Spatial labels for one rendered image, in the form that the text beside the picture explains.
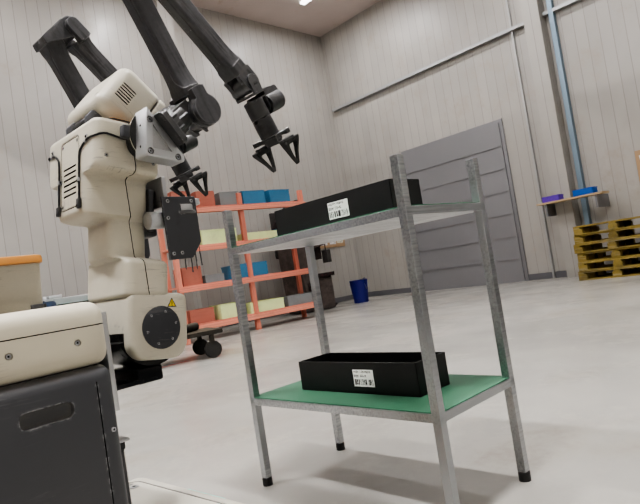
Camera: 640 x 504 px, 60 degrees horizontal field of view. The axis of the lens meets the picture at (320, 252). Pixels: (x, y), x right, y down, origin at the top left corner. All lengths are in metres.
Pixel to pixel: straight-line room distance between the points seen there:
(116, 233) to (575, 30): 10.63
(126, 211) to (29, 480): 0.64
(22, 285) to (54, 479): 0.40
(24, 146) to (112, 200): 9.10
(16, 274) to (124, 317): 0.26
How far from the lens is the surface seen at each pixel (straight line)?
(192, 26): 1.55
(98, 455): 1.19
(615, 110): 11.05
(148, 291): 1.41
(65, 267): 10.28
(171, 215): 1.45
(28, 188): 10.35
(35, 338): 1.13
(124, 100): 1.51
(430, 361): 1.64
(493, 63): 12.16
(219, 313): 9.41
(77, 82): 1.82
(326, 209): 2.01
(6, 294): 1.29
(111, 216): 1.44
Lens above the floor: 0.80
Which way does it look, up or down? 2 degrees up
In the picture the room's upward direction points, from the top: 9 degrees counter-clockwise
